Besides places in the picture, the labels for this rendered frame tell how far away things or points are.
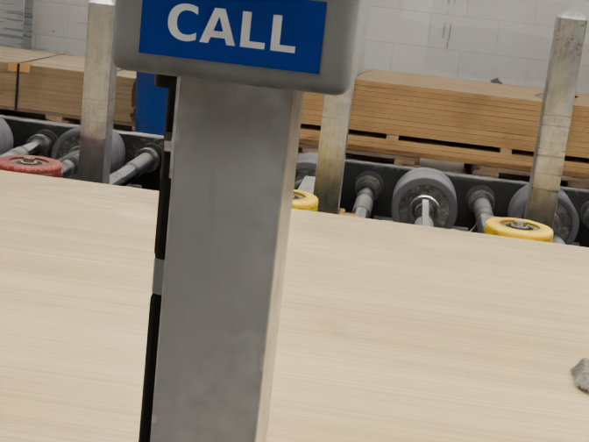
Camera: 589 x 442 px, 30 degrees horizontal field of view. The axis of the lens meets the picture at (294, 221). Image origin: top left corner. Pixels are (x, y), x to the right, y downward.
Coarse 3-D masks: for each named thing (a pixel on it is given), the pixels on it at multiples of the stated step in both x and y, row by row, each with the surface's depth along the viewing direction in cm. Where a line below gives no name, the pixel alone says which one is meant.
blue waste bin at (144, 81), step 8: (136, 72) 600; (136, 80) 600; (144, 80) 590; (152, 80) 586; (136, 88) 601; (144, 88) 591; (152, 88) 587; (160, 88) 584; (136, 96) 601; (144, 96) 592; (152, 96) 588; (160, 96) 586; (136, 104) 602; (144, 104) 593; (152, 104) 589; (160, 104) 586; (136, 112) 602; (144, 112) 594; (152, 112) 590; (160, 112) 587; (136, 120) 602; (144, 120) 594; (152, 120) 591; (160, 120) 588; (136, 128) 604; (144, 128) 595; (152, 128) 592; (160, 128) 589
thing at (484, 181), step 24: (24, 120) 202; (144, 144) 201; (360, 168) 197; (384, 168) 196; (408, 168) 196; (384, 192) 197; (456, 192) 196; (504, 192) 195; (576, 192) 193; (384, 216) 198; (504, 216) 196; (576, 240) 195
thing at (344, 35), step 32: (128, 0) 31; (320, 0) 30; (352, 0) 30; (128, 32) 31; (352, 32) 31; (128, 64) 32; (160, 64) 31; (192, 64) 31; (224, 64) 31; (320, 64) 31; (352, 64) 31
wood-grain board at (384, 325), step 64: (0, 192) 121; (64, 192) 124; (128, 192) 127; (0, 256) 98; (64, 256) 100; (128, 256) 102; (320, 256) 109; (384, 256) 112; (448, 256) 115; (512, 256) 117; (576, 256) 121; (0, 320) 82; (64, 320) 84; (128, 320) 85; (320, 320) 90; (384, 320) 92; (448, 320) 94; (512, 320) 96; (576, 320) 98; (0, 384) 71; (64, 384) 72; (128, 384) 73; (320, 384) 77; (384, 384) 78; (448, 384) 79; (512, 384) 81
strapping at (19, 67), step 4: (48, 56) 684; (52, 56) 686; (32, 60) 657; (8, 64) 637; (12, 64) 636; (16, 64) 636; (20, 64) 636; (24, 64) 635; (28, 64) 635; (32, 64) 639; (8, 68) 637; (12, 68) 637; (16, 68) 637; (20, 68) 636; (24, 68) 636; (28, 68) 636; (24, 72) 636; (28, 72) 636; (16, 84) 639; (16, 88) 639; (16, 92) 640; (16, 96) 640; (16, 100) 641; (16, 104) 641; (16, 108) 642
